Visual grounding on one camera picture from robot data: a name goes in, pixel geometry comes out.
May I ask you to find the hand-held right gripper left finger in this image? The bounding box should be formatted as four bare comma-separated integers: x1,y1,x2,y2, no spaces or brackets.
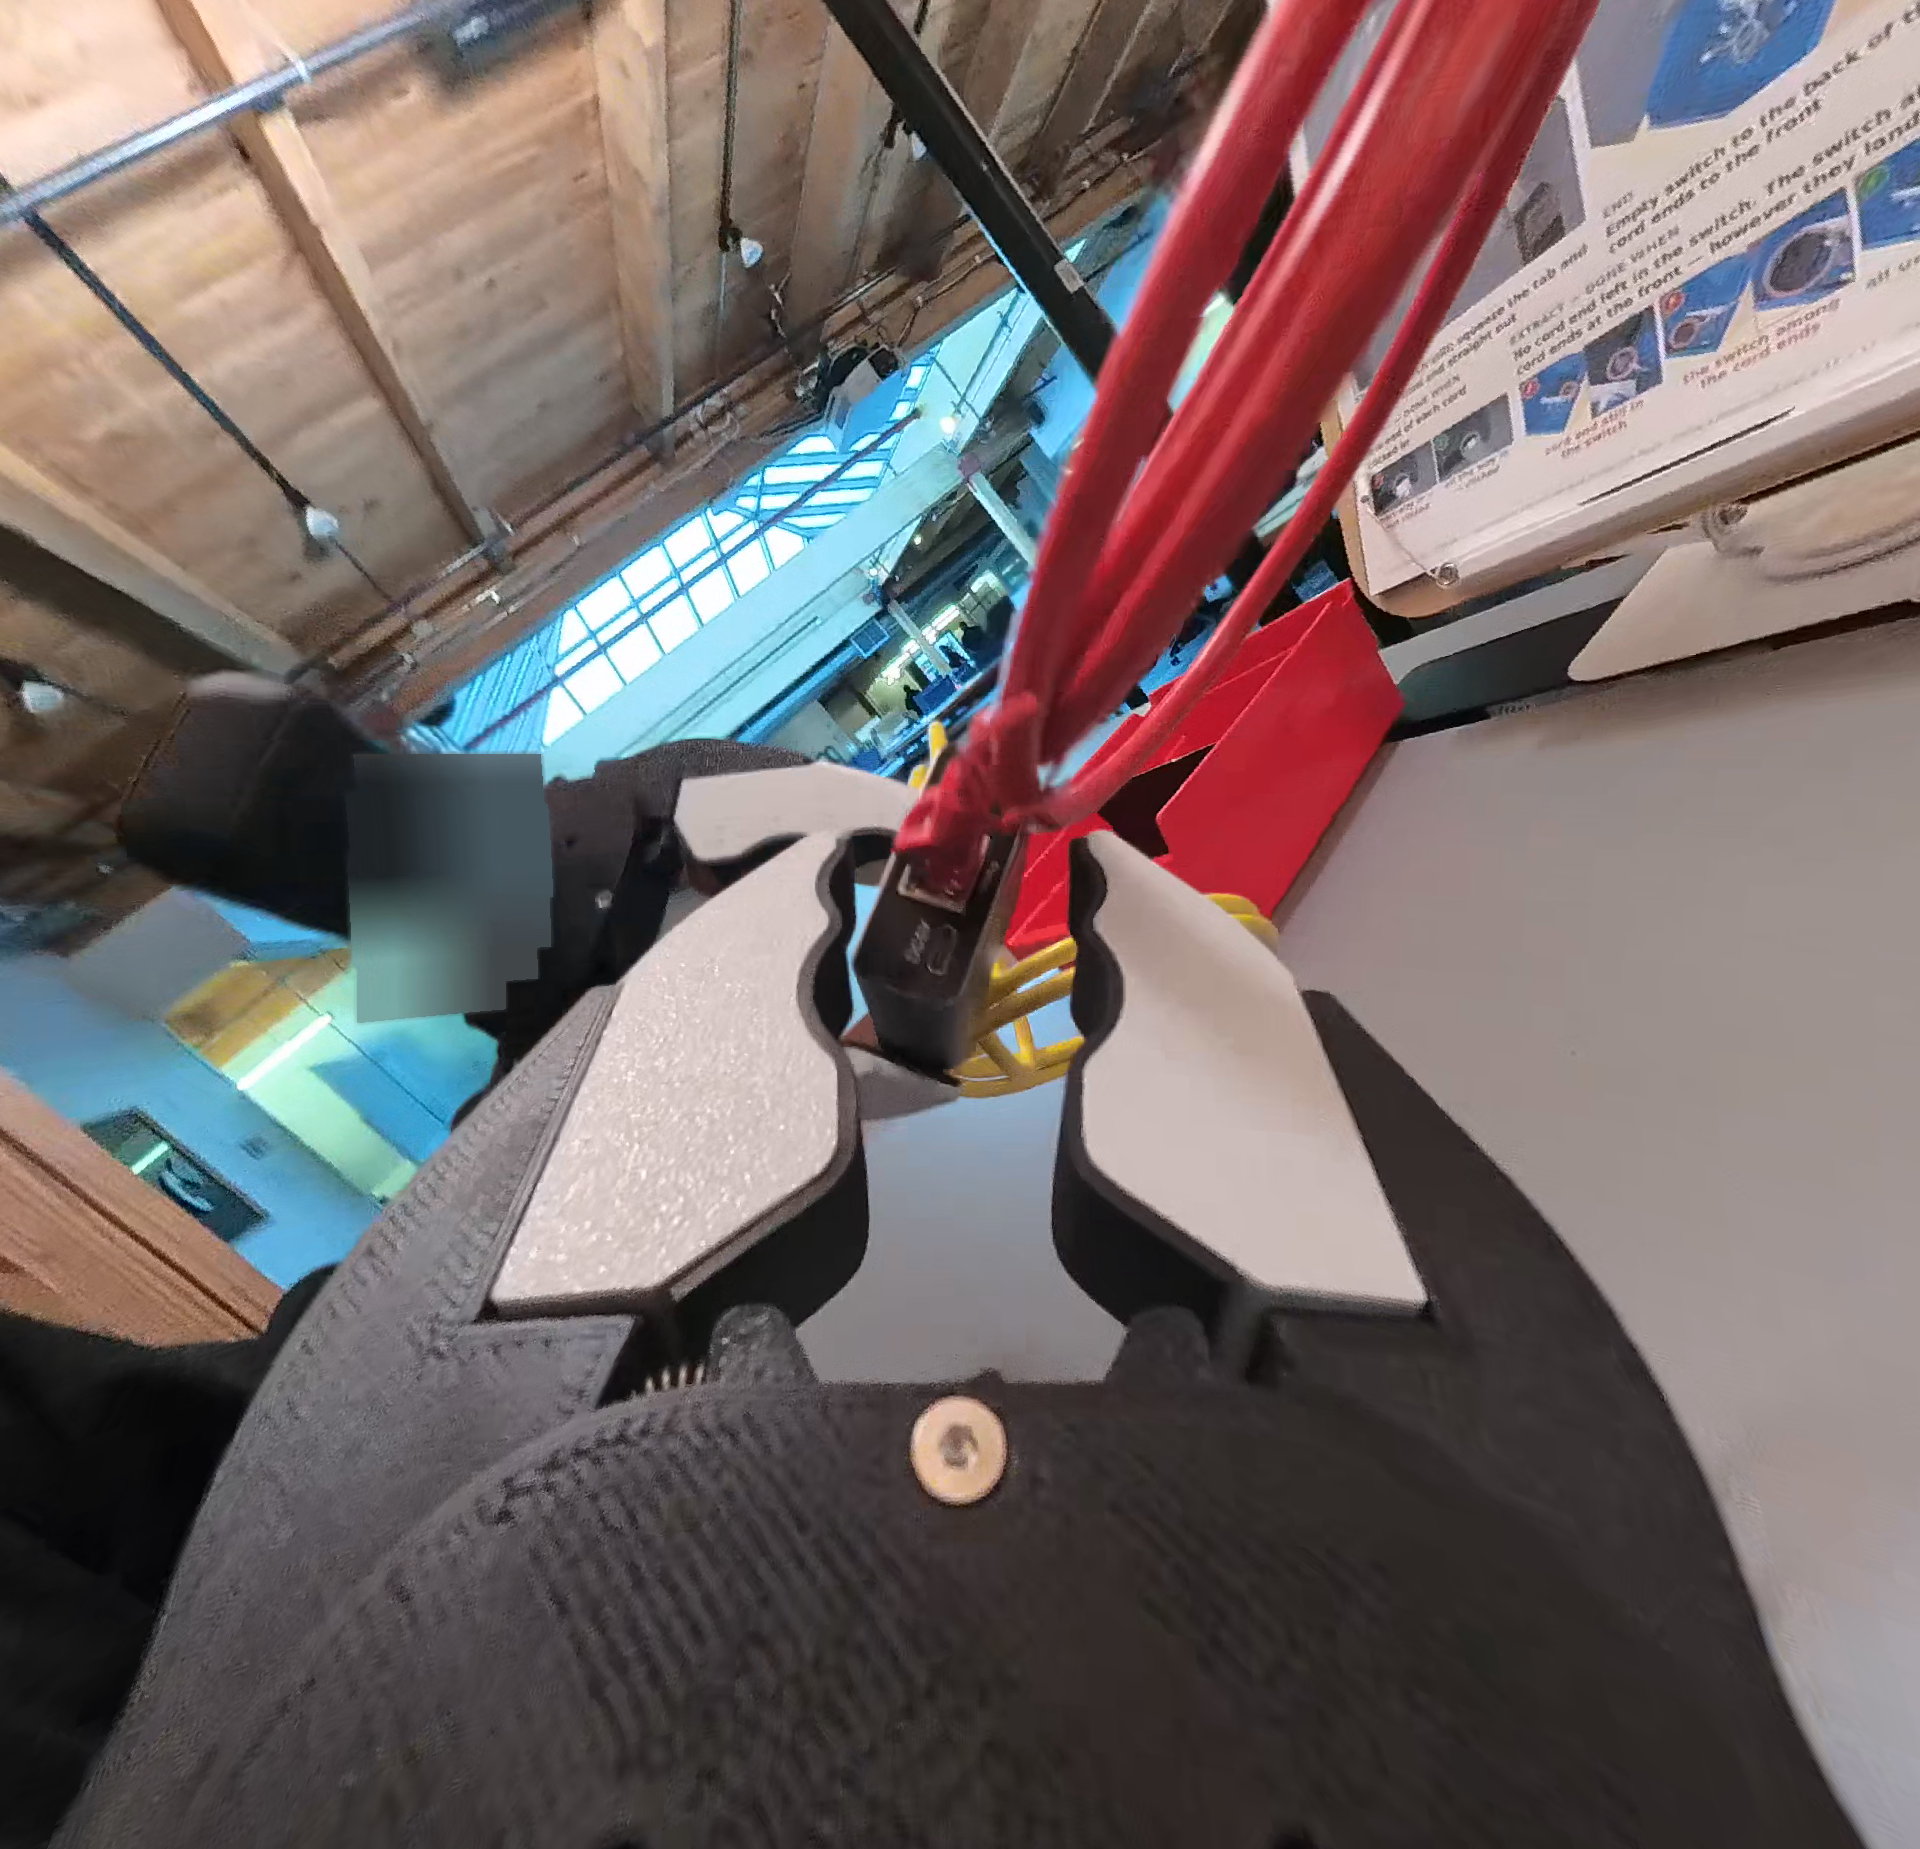
488,827,876,1319

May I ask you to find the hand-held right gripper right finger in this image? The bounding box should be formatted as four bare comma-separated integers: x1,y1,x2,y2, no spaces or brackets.
1051,825,1430,1326

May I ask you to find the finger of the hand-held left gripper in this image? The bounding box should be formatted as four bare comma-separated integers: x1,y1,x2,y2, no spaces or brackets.
846,1055,966,1126
672,763,936,893

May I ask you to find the black ethernet splitter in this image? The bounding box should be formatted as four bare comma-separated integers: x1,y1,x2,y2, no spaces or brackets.
850,825,1035,1082

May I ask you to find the red ethernet cable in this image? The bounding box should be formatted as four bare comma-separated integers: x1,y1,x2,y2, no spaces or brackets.
894,0,1631,890

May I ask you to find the red plastic bin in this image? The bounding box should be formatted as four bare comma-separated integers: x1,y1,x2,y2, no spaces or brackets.
1003,580,1406,954

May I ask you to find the black steel column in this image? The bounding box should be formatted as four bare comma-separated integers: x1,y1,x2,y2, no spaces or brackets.
772,0,1124,380

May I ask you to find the person's black garment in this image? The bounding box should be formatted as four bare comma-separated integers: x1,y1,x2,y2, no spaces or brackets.
0,1271,325,1849

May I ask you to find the printed instruction sheet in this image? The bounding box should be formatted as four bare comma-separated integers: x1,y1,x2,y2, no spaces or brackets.
1290,0,1920,606

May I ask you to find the framed wall picture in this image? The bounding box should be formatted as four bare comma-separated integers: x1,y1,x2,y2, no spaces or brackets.
82,1107,273,1247

